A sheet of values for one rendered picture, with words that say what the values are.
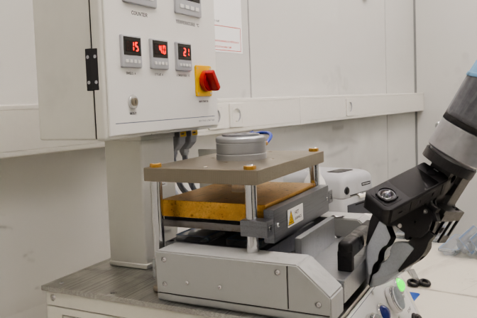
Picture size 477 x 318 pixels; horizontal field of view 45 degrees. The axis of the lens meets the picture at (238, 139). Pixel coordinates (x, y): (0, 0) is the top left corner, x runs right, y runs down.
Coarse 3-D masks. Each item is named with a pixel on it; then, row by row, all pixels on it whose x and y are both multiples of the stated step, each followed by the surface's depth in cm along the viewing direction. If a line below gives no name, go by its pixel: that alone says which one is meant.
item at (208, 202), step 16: (192, 192) 90; (208, 192) 89; (224, 192) 88; (240, 192) 88; (272, 192) 87; (288, 192) 86; (176, 208) 83; (192, 208) 82; (208, 208) 81; (224, 208) 80; (240, 208) 79; (176, 224) 84; (192, 224) 82; (208, 224) 81; (224, 224) 80
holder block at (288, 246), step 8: (312, 224) 94; (232, 232) 89; (296, 232) 88; (168, 240) 86; (216, 240) 85; (224, 240) 84; (280, 240) 83; (288, 240) 85; (264, 248) 78; (272, 248) 80; (280, 248) 82; (288, 248) 85
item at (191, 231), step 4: (184, 232) 86; (188, 232) 86; (192, 232) 86; (196, 232) 86; (200, 232) 86; (204, 232) 86; (208, 232) 86; (212, 232) 86; (216, 232) 86; (196, 236) 83; (200, 236) 83; (204, 236) 83
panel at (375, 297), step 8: (392, 280) 91; (376, 288) 84; (384, 288) 86; (368, 296) 80; (376, 296) 82; (384, 296) 85; (408, 296) 94; (360, 304) 76; (368, 304) 79; (376, 304) 81; (384, 304) 83; (408, 304) 92; (352, 312) 73; (360, 312) 75; (368, 312) 77; (376, 312) 80; (392, 312) 85; (400, 312) 87; (408, 312) 90; (416, 312) 93
